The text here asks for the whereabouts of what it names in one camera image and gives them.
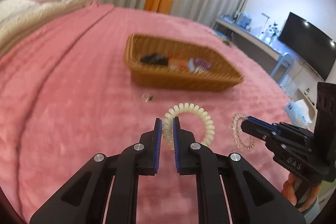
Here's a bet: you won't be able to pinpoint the light blue chair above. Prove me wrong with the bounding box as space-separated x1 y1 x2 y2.
270 53 296 83

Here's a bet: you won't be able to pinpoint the cream spiral hair tie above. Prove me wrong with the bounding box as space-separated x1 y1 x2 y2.
161 102 216 151

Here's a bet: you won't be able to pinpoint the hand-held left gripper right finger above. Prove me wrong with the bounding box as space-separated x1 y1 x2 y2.
172 117 306 224

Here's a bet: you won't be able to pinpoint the white desk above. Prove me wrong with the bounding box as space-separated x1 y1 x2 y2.
213 16 286 62

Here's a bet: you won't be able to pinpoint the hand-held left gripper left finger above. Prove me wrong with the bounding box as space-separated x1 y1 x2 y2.
29 118 163 224

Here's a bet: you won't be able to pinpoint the white floral pillow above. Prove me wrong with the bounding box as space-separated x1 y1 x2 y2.
0 0 40 24

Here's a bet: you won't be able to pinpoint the light blue hair clip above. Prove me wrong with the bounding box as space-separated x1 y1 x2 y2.
187 57 197 73

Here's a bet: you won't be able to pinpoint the purple spiral hair tie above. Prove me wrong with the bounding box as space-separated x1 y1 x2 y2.
194 57 212 73

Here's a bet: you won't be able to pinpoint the black television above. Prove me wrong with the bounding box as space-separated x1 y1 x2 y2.
278 12 336 81

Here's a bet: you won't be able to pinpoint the books on desk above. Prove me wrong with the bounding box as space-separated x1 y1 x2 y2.
235 12 253 30

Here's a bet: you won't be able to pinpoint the beige quilt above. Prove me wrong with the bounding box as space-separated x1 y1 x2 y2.
0 0 100 55

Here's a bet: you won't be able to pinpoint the clear pink spiral hair tie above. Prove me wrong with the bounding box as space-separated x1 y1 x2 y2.
231 113 256 153

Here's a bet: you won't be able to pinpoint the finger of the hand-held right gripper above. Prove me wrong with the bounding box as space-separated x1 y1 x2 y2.
247 116 282 135
240 119 276 147

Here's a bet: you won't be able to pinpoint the white vase with flowers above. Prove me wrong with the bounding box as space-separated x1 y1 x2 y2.
265 21 279 43

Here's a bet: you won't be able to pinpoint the white desk lamp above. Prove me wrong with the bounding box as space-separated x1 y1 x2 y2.
259 13 271 39

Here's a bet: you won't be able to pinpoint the person's right hand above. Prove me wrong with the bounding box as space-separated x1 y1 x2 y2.
281 173 319 214

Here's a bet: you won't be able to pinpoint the white tissue pack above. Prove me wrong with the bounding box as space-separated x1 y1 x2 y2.
285 98 315 130

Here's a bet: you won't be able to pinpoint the pink blanket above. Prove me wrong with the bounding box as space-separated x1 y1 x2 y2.
0 4 315 224

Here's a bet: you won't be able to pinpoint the dark brown hair clip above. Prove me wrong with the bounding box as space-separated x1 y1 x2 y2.
140 53 169 66

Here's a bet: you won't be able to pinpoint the brown wicker basket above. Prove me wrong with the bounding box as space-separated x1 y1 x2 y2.
124 34 244 92

